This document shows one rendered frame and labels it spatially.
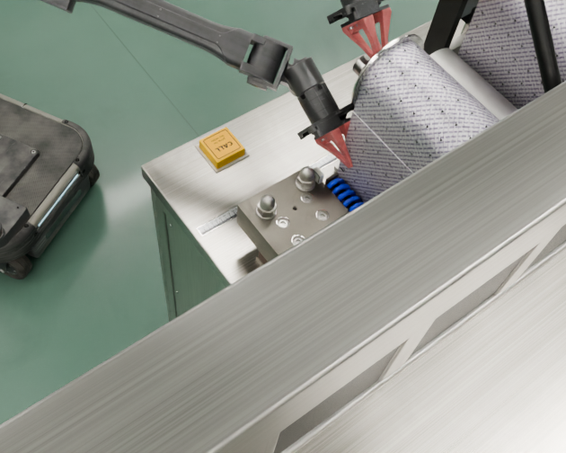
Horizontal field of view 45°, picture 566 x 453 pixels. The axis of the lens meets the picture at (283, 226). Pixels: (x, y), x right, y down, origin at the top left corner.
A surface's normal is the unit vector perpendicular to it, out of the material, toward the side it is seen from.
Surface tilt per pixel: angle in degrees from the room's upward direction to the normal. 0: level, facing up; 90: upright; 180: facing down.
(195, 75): 0
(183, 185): 0
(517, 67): 92
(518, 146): 0
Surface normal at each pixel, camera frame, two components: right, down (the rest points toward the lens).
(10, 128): 0.09, -0.52
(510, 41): -0.80, 0.49
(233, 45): 0.10, 0.14
